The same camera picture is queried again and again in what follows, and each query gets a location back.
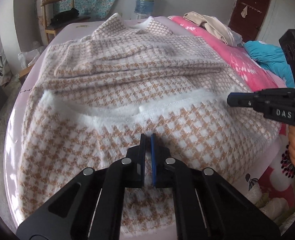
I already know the turquoise garment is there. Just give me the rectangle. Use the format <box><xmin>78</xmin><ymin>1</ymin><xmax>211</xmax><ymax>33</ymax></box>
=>
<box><xmin>243</xmin><ymin>41</ymin><xmax>295</xmax><ymax>88</ymax></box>

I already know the pink floral blanket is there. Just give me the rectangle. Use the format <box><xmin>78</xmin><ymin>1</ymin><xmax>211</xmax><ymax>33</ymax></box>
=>
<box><xmin>167</xmin><ymin>15</ymin><xmax>295</xmax><ymax>221</ymax></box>

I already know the black item on chair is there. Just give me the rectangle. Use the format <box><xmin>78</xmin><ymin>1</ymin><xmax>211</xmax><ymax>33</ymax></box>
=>
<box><xmin>51</xmin><ymin>8</ymin><xmax>79</xmax><ymax>25</ymax></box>

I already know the wooden chair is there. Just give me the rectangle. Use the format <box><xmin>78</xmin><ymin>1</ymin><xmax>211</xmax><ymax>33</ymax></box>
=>
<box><xmin>40</xmin><ymin>0</ymin><xmax>91</xmax><ymax>45</ymax></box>

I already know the beige cream clothes pile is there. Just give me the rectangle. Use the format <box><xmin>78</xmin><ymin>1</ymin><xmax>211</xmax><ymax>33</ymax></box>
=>
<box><xmin>183</xmin><ymin>11</ymin><xmax>242</xmax><ymax>47</ymax></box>

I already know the beige white houndstooth sweater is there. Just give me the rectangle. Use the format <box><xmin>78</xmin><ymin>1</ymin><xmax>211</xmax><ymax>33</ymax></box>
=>
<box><xmin>17</xmin><ymin>12</ymin><xmax>282</xmax><ymax>235</ymax></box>

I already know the dark red door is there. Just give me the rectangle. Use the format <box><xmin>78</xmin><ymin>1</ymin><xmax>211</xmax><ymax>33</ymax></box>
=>
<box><xmin>228</xmin><ymin>0</ymin><xmax>270</xmax><ymax>42</ymax></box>

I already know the lilac bed sheet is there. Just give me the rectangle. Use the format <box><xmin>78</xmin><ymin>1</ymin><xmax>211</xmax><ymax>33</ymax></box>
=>
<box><xmin>3</xmin><ymin>16</ymin><xmax>283</xmax><ymax>240</ymax></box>

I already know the blue water jug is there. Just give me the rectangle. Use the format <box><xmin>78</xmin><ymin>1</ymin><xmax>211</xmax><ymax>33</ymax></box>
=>
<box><xmin>135</xmin><ymin>0</ymin><xmax>155</xmax><ymax>17</ymax></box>

